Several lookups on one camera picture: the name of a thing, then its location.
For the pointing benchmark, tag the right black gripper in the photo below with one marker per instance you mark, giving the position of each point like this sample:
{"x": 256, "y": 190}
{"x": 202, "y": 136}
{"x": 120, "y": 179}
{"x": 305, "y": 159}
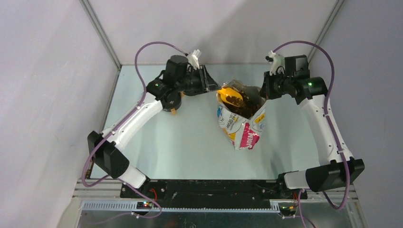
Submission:
{"x": 266, "y": 91}

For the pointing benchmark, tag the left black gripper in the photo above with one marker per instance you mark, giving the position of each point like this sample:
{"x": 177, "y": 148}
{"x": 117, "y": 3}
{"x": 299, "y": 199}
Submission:
{"x": 206, "y": 83}

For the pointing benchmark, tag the orange plastic scoop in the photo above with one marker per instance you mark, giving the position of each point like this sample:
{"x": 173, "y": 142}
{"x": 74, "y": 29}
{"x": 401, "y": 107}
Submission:
{"x": 230, "y": 96}

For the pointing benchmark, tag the pet food bag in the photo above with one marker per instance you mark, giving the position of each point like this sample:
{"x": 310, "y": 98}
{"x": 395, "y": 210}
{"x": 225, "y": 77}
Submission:
{"x": 242, "y": 132}

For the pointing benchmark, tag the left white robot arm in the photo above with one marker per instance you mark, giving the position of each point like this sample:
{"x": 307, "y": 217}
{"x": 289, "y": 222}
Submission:
{"x": 182, "y": 75}

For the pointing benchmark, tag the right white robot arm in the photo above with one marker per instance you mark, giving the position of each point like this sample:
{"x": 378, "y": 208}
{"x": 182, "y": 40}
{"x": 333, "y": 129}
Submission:
{"x": 337, "y": 166}

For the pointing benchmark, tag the pet food kibble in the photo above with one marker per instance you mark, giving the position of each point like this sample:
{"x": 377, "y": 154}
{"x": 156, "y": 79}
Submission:
{"x": 247, "y": 107}

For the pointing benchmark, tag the black cat bowl fish print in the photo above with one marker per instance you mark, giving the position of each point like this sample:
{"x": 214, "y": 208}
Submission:
{"x": 172, "y": 102}

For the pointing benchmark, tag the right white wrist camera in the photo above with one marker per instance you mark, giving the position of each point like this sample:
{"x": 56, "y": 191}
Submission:
{"x": 277, "y": 63}

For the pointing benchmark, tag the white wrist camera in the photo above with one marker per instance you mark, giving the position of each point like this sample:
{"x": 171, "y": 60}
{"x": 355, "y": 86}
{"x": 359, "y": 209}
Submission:
{"x": 193, "y": 58}
{"x": 277, "y": 63}

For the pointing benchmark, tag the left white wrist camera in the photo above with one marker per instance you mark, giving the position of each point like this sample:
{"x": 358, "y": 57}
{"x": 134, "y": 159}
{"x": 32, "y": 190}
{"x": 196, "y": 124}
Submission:
{"x": 193, "y": 58}

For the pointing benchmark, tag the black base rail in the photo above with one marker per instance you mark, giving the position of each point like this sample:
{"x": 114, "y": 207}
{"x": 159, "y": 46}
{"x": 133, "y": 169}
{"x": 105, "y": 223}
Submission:
{"x": 217, "y": 194}

